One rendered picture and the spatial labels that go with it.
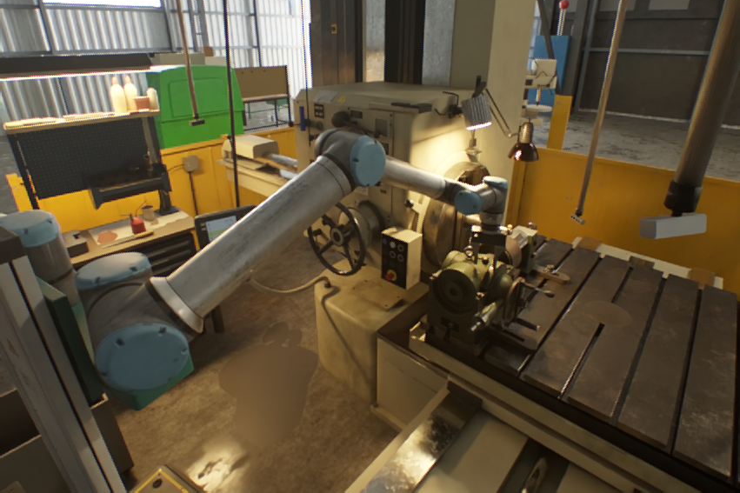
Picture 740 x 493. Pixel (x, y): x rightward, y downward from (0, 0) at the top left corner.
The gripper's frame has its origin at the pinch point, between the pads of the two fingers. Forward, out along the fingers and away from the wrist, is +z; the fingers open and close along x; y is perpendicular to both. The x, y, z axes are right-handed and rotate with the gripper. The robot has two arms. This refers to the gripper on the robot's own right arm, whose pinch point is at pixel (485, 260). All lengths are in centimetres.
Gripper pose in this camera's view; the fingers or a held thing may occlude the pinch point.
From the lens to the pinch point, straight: 163.4
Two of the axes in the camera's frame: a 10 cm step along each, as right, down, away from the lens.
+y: -3.1, 3.8, -8.7
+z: 0.0, 9.2, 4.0
